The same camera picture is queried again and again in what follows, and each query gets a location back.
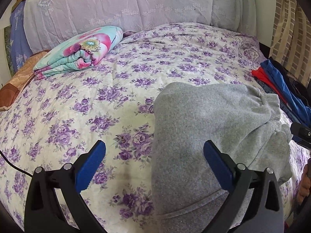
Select grey fleece pants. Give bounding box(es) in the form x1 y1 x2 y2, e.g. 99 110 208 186
151 83 292 232

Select person's hand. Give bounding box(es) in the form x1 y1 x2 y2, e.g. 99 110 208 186
297 165 310 205

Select red garment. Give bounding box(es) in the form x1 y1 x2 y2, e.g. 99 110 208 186
251 67 289 107

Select beige checkered curtain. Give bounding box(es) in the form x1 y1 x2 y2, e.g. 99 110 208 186
269 0 310 87

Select purple floral bed sheet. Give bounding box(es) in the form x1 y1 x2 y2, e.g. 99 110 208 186
0 22 311 233

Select brown orange pillow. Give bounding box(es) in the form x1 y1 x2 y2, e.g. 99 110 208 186
0 50 50 111

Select blue patterned cloth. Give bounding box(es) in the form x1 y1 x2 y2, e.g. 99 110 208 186
10 0 33 72

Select folded floral turquoise pink blanket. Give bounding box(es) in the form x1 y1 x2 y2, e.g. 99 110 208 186
33 26 123 80

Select lavender lace covered headboard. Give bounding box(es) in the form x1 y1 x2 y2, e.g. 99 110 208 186
24 0 256 53

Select black cable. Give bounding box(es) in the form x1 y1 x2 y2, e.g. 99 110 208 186
0 150 33 178

